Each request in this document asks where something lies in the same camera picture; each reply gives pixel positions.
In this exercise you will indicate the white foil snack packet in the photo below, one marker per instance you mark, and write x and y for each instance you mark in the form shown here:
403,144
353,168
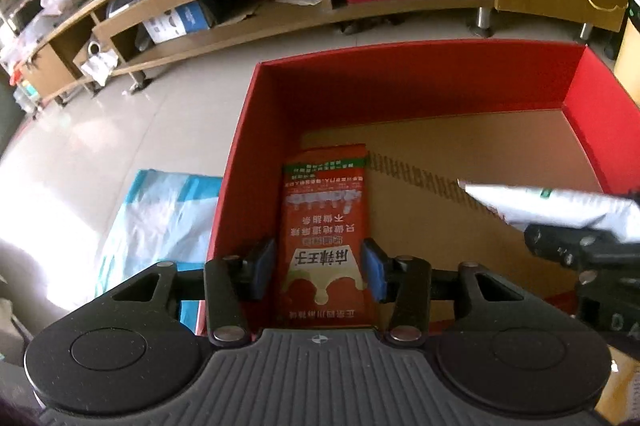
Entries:
550,206

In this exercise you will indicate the red cardboard box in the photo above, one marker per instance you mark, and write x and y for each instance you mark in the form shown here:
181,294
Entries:
250,130

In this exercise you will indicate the white plastic bag bundle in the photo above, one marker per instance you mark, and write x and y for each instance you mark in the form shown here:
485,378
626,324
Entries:
100,63

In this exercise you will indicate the yellow trash bin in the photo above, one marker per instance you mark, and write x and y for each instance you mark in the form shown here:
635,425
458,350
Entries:
629,65

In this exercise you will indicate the brown cardboard sheet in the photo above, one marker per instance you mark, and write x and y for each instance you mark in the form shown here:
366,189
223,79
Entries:
475,155

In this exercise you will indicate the blue white carton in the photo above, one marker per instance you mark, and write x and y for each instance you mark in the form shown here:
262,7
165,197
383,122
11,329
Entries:
175,23

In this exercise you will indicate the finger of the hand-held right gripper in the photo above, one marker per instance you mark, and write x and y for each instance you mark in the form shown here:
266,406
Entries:
560,243

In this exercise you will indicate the blue white checked cloth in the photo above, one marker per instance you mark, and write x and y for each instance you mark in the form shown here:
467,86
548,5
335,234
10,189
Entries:
160,216

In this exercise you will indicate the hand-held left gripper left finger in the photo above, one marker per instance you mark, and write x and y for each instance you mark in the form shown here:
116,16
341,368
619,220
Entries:
262,268

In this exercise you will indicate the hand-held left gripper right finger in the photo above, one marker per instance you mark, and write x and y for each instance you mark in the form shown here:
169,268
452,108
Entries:
375,273

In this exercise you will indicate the orange-red snack packet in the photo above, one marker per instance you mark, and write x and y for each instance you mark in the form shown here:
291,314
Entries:
320,206

